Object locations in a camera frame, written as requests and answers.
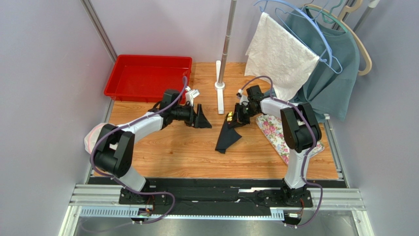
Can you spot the black paper napkin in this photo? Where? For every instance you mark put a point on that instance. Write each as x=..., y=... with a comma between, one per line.
x=227, y=137

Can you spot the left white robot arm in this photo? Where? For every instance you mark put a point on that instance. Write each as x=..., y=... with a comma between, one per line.
x=112, y=152

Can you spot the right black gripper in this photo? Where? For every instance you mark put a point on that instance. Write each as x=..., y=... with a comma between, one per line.
x=237, y=115

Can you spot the teal hanger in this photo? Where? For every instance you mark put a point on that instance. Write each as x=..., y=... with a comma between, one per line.
x=328, y=17

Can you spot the red plastic bin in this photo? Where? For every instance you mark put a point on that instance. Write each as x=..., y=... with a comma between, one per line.
x=140, y=78

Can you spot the iridescent spoon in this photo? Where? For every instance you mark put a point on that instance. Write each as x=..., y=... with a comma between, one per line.
x=229, y=116

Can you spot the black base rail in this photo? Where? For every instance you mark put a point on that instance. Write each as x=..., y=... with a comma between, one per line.
x=214, y=197

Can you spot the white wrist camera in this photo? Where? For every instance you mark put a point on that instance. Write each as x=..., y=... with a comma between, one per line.
x=242, y=97
x=190, y=95

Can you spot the teal shirt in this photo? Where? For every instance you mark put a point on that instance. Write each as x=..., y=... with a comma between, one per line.
x=329, y=87

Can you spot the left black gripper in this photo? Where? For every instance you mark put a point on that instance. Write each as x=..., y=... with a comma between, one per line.
x=198, y=120

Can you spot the beige wooden hanger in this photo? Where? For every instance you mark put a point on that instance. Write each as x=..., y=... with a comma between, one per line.
x=363, y=52

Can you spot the white stand with metal pole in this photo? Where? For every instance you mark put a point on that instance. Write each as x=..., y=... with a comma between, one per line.
x=219, y=85

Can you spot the floral tray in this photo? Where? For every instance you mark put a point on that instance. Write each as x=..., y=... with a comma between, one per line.
x=271, y=127

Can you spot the white mesh laundry bag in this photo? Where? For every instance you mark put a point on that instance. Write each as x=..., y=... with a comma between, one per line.
x=91, y=138

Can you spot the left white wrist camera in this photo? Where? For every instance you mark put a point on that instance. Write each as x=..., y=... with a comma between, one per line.
x=190, y=95

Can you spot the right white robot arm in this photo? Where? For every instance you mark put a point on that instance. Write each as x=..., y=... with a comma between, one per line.
x=300, y=128

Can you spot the white towel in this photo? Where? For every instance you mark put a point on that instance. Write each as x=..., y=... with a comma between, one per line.
x=276, y=53

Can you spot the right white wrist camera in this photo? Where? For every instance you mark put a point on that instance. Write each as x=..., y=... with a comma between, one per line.
x=242, y=97

